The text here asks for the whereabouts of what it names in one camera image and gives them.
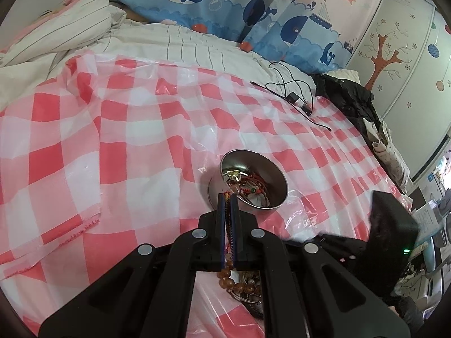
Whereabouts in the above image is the silver bangle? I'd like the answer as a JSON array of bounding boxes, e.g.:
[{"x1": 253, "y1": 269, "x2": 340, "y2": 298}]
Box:
[{"x1": 228, "y1": 281, "x2": 263, "y2": 311}]

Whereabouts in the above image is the round metal tin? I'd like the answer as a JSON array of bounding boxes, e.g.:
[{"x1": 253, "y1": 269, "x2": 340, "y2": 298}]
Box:
[
  {"x1": 207, "y1": 149, "x2": 288, "y2": 213},
  {"x1": 225, "y1": 269, "x2": 266, "y2": 321}
]

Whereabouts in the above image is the white wardrobe with tree print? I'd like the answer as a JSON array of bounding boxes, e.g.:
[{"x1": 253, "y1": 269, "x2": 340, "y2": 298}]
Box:
[{"x1": 344, "y1": 0, "x2": 451, "y2": 184}]

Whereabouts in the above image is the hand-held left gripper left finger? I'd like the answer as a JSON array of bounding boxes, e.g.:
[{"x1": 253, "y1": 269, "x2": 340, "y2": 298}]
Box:
[{"x1": 38, "y1": 193, "x2": 226, "y2": 338}]

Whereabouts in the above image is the red cord bracelet with green bead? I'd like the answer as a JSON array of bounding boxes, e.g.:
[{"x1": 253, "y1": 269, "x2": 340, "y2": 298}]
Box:
[{"x1": 237, "y1": 172, "x2": 270, "y2": 201}]

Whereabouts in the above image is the black jacket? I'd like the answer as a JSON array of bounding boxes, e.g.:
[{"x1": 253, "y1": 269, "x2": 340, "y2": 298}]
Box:
[{"x1": 313, "y1": 73, "x2": 385, "y2": 142}]

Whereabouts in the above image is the beige dotted cloth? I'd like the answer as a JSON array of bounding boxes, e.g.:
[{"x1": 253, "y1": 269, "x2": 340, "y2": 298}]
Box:
[{"x1": 363, "y1": 119, "x2": 412, "y2": 192}]

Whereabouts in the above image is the white striped quilt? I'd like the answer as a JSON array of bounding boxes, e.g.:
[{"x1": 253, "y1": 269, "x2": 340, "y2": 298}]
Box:
[{"x1": 0, "y1": 0, "x2": 312, "y2": 113}]

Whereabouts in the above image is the pink checked plastic sheet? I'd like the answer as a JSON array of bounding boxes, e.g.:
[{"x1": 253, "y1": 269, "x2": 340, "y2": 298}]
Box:
[{"x1": 0, "y1": 51, "x2": 413, "y2": 338}]

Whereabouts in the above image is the amber bead bracelet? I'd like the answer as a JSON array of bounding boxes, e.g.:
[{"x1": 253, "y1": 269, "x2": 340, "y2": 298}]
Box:
[{"x1": 216, "y1": 253, "x2": 262, "y2": 297}]

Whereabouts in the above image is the pink pillow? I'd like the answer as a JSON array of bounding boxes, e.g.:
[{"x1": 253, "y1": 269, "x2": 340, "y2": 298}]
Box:
[{"x1": 0, "y1": 0, "x2": 93, "y2": 54}]

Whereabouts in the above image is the blue whale print pillow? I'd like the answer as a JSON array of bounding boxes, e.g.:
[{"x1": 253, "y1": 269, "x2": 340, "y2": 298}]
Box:
[{"x1": 100, "y1": 0, "x2": 353, "y2": 75}]

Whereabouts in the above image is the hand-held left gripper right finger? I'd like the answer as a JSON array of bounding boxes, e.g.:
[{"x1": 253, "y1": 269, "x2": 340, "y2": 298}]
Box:
[{"x1": 230, "y1": 197, "x2": 413, "y2": 338}]

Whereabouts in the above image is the black cable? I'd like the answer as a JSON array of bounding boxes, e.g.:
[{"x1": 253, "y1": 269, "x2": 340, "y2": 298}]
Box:
[{"x1": 249, "y1": 61, "x2": 332, "y2": 132}]

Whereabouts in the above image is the white paper sheet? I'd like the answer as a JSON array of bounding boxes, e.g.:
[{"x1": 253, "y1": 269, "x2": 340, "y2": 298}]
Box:
[{"x1": 410, "y1": 204, "x2": 439, "y2": 242}]

